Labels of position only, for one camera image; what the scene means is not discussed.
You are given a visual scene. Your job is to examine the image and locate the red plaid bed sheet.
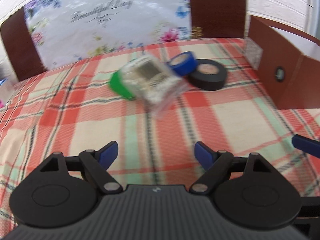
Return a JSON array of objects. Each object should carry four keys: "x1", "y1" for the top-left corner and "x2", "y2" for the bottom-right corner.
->
[{"x1": 1, "y1": 38, "x2": 319, "y2": 236}]

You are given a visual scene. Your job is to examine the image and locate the white floral pillow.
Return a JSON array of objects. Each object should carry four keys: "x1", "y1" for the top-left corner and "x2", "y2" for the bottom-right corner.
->
[{"x1": 24, "y1": 0, "x2": 191, "y2": 70}]

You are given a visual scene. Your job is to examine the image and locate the black electrical tape roll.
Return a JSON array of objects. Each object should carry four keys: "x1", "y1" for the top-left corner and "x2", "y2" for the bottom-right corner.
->
[{"x1": 187, "y1": 59, "x2": 227, "y2": 91}]

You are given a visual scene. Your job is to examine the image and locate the blue electrical tape roll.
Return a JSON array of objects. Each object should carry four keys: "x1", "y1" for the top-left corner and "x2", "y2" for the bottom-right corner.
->
[{"x1": 167, "y1": 51, "x2": 197, "y2": 76}]

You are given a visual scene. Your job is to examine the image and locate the clear cotton swab bag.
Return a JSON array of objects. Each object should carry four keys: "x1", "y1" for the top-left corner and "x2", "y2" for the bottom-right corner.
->
[{"x1": 119, "y1": 54, "x2": 189, "y2": 117}]

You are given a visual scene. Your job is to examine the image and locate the green electrical tape roll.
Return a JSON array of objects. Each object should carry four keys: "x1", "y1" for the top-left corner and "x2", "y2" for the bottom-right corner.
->
[{"x1": 109, "y1": 59, "x2": 138, "y2": 100}]

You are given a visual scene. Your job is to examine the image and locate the red open storage box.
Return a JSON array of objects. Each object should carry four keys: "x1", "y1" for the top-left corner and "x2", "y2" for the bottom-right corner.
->
[{"x1": 248, "y1": 16, "x2": 319, "y2": 109}]

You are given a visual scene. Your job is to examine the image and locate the dark brown wooden headboard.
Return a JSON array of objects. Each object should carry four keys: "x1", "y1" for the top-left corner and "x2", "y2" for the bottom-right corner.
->
[{"x1": 1, "y1": 0, "x2": 247, "y2": 81}]

